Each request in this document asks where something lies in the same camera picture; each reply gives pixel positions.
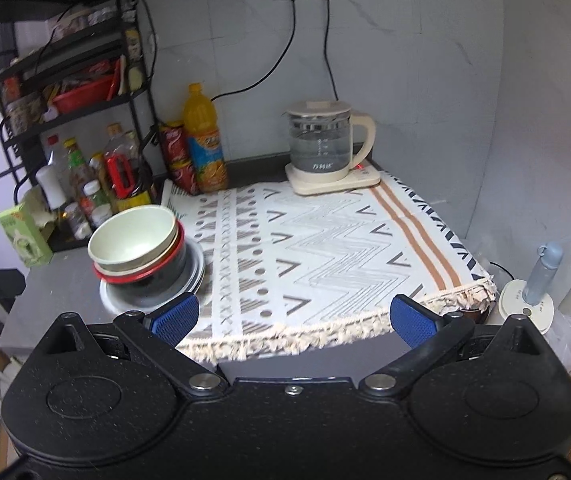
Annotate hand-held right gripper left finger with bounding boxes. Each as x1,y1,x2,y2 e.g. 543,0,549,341
45,292,227,400

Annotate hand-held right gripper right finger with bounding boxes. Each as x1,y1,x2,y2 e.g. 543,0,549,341
358,294,549,397

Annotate red and black bowl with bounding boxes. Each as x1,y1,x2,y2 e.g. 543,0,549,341
92,234,189,307

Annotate white plate gold rim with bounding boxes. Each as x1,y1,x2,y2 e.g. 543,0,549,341
99,280,214,320

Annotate pale green bowl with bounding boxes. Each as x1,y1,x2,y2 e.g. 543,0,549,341
88,205,178,267
91,220,185,277

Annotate green carton box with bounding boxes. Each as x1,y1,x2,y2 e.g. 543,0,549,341
0,202,55,268

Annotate black metal rack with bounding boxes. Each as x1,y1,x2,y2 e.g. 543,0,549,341
0,0,166,253

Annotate clear spice jar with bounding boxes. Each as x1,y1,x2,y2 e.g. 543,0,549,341
64,202,92,240

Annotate white plastic bottle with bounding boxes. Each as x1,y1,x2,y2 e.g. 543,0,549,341
35,165,68,211

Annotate patterned fringed table cloth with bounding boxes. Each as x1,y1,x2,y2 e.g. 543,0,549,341
158,170,499,363

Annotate red label jar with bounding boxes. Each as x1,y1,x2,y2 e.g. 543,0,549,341
81,180,106,218

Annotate light blue bottle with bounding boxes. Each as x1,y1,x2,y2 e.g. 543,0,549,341
521,241,563,306

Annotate red snack can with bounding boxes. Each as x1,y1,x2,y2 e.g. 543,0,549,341
158,121,188,166
168,159,201,196

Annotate clear bottle red cap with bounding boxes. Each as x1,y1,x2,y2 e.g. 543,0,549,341
44,134,68,171

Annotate oil bottle yellow cap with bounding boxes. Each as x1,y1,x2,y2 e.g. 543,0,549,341
62,140,96,201

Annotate cream kettle base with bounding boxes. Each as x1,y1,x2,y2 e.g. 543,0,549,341
285,159,382,196

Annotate orange juice bottle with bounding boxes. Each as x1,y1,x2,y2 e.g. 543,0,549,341
182,83,228,193

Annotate clear bottle orange cap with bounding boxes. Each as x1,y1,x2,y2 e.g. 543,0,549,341
102,124,138,161

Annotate red plastic basket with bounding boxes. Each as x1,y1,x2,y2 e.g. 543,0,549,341
51,76,116,115

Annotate glass electric kettle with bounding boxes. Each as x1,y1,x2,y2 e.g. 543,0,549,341
282,100,377,177

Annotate dark sauce bottle red handle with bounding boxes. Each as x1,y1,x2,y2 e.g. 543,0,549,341
104,154,155,211

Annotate black power cable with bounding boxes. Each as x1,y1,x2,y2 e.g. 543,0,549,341
319,0,340,102
209,0,300,103

